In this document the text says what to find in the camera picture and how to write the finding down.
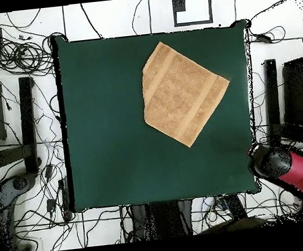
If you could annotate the orange terry towel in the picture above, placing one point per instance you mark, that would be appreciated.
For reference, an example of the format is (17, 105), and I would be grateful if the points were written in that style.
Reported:
(183, 95)

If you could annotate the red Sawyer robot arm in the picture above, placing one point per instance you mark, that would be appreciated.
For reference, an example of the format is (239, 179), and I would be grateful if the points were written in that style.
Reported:
(301, 174)

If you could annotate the black power strip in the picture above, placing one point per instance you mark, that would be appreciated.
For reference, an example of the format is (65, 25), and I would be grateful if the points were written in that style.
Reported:
(235, 206)
(65, 199)

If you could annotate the black power adapter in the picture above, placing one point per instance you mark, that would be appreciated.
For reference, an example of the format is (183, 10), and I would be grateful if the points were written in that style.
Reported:
(49, 171)
(51, 205)
(263, 38)

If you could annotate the dark green table cloth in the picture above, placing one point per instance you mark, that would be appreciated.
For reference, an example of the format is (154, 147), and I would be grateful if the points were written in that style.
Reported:
(103, 149)

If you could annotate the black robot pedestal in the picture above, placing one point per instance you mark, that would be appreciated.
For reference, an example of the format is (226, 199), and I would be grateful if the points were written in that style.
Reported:
(161, 221)

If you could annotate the grey square floor frame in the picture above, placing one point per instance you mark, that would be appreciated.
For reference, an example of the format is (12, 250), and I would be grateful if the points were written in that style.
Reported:
(179, 4)

